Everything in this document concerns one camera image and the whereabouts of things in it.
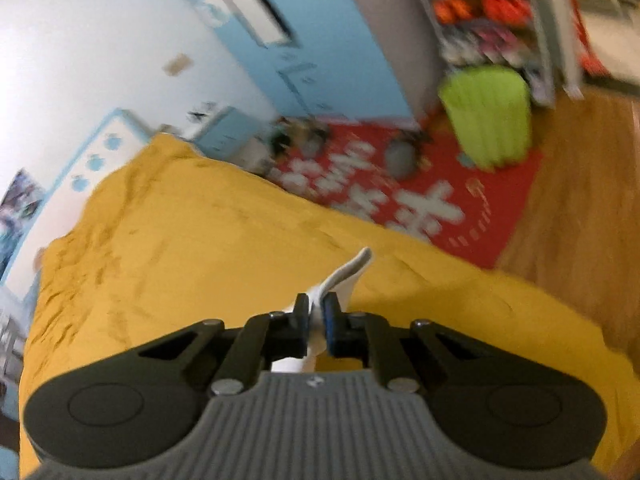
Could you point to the blue and white nightstand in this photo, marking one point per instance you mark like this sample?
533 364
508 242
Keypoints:
225 130

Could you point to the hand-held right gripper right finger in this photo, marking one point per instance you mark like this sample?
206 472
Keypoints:
331 325

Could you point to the beige wall switch plate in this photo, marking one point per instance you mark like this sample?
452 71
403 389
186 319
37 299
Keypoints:
178 65

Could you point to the blue wardrobe with mirror panel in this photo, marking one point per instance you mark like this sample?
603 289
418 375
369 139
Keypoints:
330 40

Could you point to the white printed T-shirt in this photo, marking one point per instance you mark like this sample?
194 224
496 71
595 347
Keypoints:
345 275

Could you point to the grey shoe rack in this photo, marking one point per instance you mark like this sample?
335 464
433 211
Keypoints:
480 15

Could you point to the grey round object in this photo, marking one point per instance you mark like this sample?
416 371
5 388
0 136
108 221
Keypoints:
401 159

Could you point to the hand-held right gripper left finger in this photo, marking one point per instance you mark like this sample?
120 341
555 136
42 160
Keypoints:
301 327

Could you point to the mustard yellow quilted blanket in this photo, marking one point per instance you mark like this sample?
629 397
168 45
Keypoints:
200 235

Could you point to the anime wall poster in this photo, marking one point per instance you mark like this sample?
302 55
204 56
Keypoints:
20 210

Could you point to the white blue-framed headboard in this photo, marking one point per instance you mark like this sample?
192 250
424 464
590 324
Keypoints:
102 127

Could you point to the lime green ribbed bin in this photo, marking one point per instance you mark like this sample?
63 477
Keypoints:
487 115

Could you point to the red rug with white print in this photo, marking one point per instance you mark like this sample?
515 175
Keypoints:
500 200

